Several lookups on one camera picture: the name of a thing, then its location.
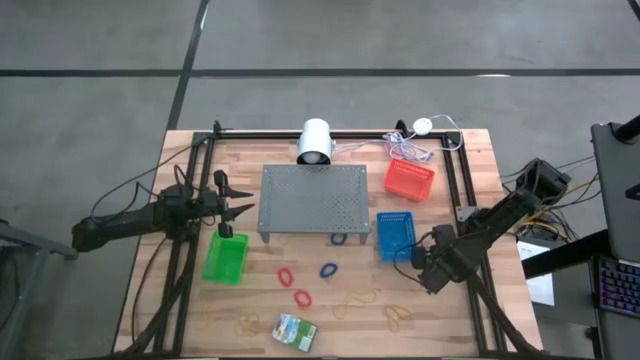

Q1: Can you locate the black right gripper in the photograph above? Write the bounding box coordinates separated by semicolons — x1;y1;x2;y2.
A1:
410;224;471;296

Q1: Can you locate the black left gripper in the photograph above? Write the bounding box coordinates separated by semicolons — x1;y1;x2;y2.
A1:
198;169;256;240

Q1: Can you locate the grey perforated metal shelf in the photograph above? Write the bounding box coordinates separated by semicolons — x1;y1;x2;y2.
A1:
257;163;373;245

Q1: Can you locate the large green crayon box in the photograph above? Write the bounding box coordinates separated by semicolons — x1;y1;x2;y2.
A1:
271;312;319;354

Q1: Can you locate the black desk board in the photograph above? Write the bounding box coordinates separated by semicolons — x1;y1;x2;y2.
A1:
522;228;612;280

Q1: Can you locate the blue plastic basket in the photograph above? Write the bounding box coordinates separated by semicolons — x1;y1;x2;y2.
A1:
375;210;418;263

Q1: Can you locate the green plastic basket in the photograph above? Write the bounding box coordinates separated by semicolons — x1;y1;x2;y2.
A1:
201;230;250;286

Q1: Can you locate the red plastic basket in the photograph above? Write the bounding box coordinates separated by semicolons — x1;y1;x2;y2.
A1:
383;157;436;203

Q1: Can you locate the white paper sheet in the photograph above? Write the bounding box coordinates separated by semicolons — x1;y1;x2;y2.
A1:
516;239;556;307

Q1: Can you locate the backlit keyboard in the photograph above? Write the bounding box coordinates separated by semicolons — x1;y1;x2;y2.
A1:
597;255;640;320

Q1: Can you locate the grey metal table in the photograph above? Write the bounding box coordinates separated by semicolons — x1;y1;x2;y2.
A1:
0;218;81;360

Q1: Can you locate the black pole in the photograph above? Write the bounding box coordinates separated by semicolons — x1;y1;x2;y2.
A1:
613;113;640;145

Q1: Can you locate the silver frame bracket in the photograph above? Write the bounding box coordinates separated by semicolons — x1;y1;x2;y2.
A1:
455;204;482;224

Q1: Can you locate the black aluminium table frame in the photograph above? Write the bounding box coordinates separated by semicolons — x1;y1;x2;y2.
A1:
112;119;546;359

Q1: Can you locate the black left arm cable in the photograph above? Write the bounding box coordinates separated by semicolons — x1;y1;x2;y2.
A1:
89;133;217;224

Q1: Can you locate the yellow and black cable bunch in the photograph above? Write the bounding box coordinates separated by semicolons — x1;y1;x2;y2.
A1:
499;155;601;241

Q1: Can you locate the brown cable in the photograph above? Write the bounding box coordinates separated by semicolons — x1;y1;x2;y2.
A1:
130;234;169;346

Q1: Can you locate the white cable bundle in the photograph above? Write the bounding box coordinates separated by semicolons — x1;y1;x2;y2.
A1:
333;113;465;165

